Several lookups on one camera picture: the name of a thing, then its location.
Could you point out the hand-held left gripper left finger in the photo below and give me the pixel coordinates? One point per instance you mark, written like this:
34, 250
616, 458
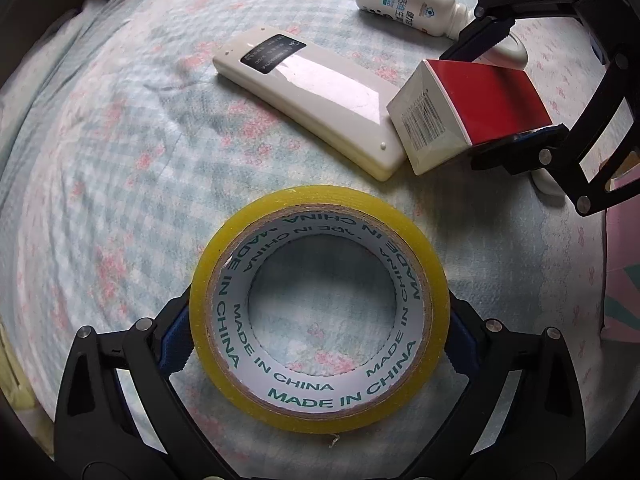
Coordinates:
176, 331

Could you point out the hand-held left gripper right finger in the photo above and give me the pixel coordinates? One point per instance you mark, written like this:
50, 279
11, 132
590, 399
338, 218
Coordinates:
462, 341

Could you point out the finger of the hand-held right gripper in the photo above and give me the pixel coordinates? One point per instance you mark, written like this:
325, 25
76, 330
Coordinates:
482, 40
530, 140

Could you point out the yellow packing tape roll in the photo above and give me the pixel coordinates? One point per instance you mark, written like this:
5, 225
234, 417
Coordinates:
210, 305

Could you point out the red and white carton box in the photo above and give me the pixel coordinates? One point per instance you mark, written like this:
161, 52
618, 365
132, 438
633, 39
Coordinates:
490, 100

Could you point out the white bottle with blue label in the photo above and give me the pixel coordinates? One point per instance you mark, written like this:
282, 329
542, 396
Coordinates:
400, 0

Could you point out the pink patterned cardboard box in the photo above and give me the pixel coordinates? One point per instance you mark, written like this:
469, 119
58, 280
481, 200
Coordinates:
622, 260

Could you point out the white remote control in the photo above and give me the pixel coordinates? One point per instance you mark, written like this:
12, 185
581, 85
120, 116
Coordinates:
320, 90

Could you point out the green mattress cover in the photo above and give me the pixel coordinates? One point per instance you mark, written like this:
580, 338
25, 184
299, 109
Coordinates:
12, 375

